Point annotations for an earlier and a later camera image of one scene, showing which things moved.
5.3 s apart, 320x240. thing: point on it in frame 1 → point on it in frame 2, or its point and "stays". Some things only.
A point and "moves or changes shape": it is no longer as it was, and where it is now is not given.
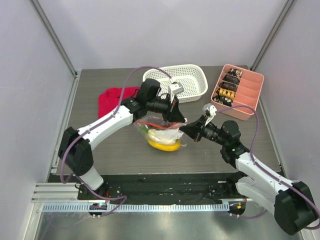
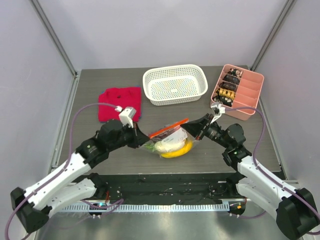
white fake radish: x=166 y=136 → x=166 y=145
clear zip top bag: x=160 y=135 moves or changes shape
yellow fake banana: x=165 y=147 → x=169 y=154
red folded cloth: x=109 y=99 stays
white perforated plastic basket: x=193 y=77 stays
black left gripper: x=172 y=114 → x=138 y=138
